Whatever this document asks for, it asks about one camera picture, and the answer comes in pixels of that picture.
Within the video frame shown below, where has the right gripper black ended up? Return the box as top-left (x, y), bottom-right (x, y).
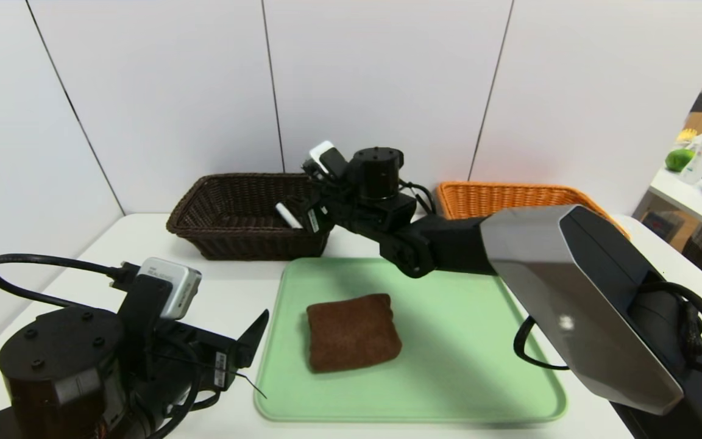
top-left (284, 194), bottom-right (349, 234)

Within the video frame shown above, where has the white marker pen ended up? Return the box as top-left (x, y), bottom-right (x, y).
top-left (275, 202), bottom-right (304, 230)

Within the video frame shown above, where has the brown towel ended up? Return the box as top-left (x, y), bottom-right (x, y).
top-left (306, 293), bottom-right (402, 374)

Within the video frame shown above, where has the dark brown wicker basket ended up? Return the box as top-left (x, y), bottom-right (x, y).
top-left (165, 173), bottom-right (335, 262)

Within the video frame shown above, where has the orange wicker basket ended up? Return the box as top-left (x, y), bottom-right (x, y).
top-left (435, 181), bottom-right (632, 240)

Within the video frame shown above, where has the light green plastic tray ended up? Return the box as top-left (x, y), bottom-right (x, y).
top-left (253, 257), bottom-right (569, 423)

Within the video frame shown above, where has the green round fruit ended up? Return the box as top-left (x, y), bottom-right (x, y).
top-left (665, 148), bottom-right (695, 173)

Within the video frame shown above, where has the white side table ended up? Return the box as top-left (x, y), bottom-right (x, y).
top-left (648, 137), bottom-right (702, 240)

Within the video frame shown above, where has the right wrist camera silver box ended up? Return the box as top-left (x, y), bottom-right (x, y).
top-left (302, 141), bottom-right (349, 180)

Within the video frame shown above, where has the wrist camera silver box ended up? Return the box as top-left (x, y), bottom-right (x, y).
top-left (138, 257), bottom-right (202, 321)
top-left (302, 141), bottom-right (349, 180)

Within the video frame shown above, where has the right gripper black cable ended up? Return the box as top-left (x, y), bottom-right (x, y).
top-left (400, 180), bottom-right (438, 215)

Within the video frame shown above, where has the left wrist camera silver box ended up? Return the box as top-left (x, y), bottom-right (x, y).
top-left (138, 257), bottom-right (202, 321)

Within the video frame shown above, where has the left camera black bracket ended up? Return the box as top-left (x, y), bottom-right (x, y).
top-left (116, 274), bottom-right (173, 379)

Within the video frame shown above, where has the left gripper black cable loop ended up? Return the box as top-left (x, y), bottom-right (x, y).
top-left (144, 338), bottom-right (224, 437)

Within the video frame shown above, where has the left camera black cable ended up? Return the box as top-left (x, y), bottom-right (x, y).
top-left (0, 254), bottom-right (138, 309)

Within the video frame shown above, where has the right arm thick black cable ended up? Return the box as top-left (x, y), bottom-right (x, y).
top-left (512, 280), bottom-right (702, 376)

